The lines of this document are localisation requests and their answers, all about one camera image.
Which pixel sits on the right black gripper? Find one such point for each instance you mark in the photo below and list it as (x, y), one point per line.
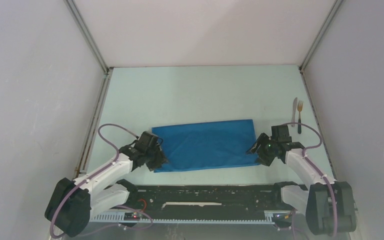
(262, 140)

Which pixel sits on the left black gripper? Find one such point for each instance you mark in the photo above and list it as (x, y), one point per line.
(160, 159)

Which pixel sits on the blue cloth napkin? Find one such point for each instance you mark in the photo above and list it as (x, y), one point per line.
(207, 145)

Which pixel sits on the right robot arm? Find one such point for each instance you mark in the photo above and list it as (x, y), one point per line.
(327, 204)

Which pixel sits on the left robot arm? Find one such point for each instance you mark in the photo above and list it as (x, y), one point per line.
(74, 203)

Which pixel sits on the silver knife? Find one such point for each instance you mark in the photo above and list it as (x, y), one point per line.
(294, 110)

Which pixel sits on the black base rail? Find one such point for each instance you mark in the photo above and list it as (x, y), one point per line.
(207, 203)

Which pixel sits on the gold fork dark handle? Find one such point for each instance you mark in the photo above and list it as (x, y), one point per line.
(299, 109)

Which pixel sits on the left aluminium frame post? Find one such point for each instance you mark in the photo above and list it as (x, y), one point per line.
(86, 152)

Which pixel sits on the aluminium frame post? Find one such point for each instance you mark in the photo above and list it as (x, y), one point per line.
(321, 33)
(86, 152)

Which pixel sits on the right aluminium frame post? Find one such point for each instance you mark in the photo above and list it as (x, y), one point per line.
(321, 33)

